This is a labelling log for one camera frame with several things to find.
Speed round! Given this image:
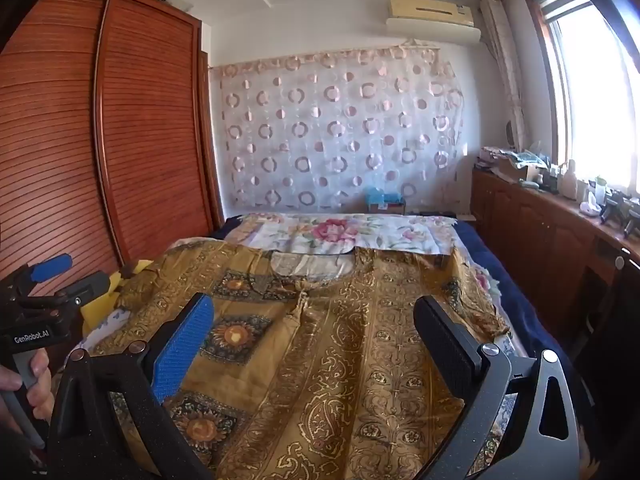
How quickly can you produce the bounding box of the pink floral blanket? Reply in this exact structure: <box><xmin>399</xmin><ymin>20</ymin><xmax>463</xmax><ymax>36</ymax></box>
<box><xmin>220</xmin><ymin>211</ymin><xmax>501</xmax><ymax>306</ymax></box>

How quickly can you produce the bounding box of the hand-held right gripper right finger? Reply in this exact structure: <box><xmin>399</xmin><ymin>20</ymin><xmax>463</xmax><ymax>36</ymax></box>
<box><xmin>413</xmin><ymin>295</ymin><xmax>582</xmax><ymax>480</ymax></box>

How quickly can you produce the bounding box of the cardboard box with blue packs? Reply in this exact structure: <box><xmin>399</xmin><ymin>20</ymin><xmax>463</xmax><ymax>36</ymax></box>
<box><xmin>364</xmin><ymin>186</ymin><xmax>407</xmax><ymax>215</ymax></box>

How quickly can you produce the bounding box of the pale thermos jug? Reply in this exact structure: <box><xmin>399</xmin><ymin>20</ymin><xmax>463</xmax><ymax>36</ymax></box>
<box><xmin>557</xmin><ymin>159</ymin><xmax>578</xmax><ymax>198</ymax></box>

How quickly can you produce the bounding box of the wooden slatted wardrobe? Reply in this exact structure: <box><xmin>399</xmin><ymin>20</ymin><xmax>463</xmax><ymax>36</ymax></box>
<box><xmin>0</xmin><ymin>0</ymin><xmax>226</xmax><ymax>301</ymax></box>

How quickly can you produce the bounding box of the wooden cabinet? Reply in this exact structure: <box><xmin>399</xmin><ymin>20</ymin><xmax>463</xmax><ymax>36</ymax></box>
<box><xmin>470</xmin><ymin>165</ymin><xmax>640</xmax><ymax>411</ymax></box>

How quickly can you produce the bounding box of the sheer circle-patterned curtain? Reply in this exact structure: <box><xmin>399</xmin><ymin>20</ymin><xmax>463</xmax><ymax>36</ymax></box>
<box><xmin>209</xmin><ymin>40</ymin><xmax>468</xmax><ymax>213</ymax></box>

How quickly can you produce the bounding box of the golden patterned shirt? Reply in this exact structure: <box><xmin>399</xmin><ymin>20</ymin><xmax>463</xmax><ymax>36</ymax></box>
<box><xmin>82</xmin><ymin>240</ymin><xmax>511</xmax><ymax>480</ymax></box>

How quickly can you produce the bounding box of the yellow cloth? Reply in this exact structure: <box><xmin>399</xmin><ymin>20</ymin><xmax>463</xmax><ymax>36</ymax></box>
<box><xmin>80</xmin><ymin>260</ymin><xmax>151</xmax><ymax>333</ymax></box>

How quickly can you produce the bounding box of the person's left hand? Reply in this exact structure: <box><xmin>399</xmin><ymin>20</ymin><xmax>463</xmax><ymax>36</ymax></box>
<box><xmin>0</xmin><ymin>347</ymin><xmax>55</xmax><ymax>428</ymax></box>

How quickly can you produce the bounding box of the black gadget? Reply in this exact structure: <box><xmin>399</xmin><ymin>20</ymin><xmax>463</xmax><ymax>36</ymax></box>
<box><xmin>600</xmin><ymin>194</ymin><xmax>640</xmax><ymax>238</ymax></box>

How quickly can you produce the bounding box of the wall air conditioner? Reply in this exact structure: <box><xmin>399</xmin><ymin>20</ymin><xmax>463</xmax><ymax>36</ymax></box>
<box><xmin>385</xmin><ymin>0</ymin><xmax>482</xmax><ymax>43</ymax></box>

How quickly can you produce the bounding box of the open cardboard box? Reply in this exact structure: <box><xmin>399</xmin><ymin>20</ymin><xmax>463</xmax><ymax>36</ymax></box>
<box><xmin>497</xmin><ymin>157</ymin><xmax>543</xmax><ymax>183</ymax></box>

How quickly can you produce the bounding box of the beige window curtain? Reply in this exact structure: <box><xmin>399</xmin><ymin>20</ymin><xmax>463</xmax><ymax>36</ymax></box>
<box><xmin>479</xmin><ymin>0</ymin><xmax>531</xmax><ymax>153</ymax></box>

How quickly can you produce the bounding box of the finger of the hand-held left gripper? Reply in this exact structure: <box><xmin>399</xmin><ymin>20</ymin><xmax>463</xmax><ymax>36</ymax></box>
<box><xmin>50</xmin><ymin>271</ymin><xmax>112</xmax><ymax>311</ymax></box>
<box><xmin>7</xmin><ymin>254</ymin><xmax>74</xmax><ymax>301</ymax></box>

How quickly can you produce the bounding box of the window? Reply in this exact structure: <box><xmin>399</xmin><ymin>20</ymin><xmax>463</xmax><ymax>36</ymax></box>
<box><xmin>522</xmin><ymin>0</ymin><xmax>640</xmax><ymax>206</ymax></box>

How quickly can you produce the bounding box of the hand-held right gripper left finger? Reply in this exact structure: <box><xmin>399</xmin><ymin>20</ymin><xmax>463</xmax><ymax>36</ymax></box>
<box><xmin>47</xmin><ymin>292</ymin><xmax>216</xmax><ymax>480</ymax></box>

